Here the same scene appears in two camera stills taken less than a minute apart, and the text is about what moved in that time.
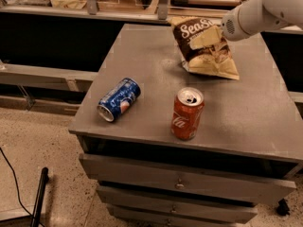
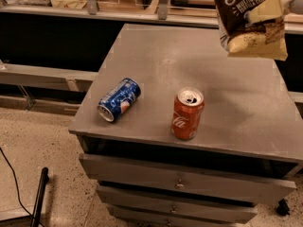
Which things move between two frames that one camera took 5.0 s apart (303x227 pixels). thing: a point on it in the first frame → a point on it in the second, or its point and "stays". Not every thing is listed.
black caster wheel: (282, 209) stays
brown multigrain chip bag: (203, 47) → (264, 40)
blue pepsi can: (117, 99) stays
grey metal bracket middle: (163, 2) stays
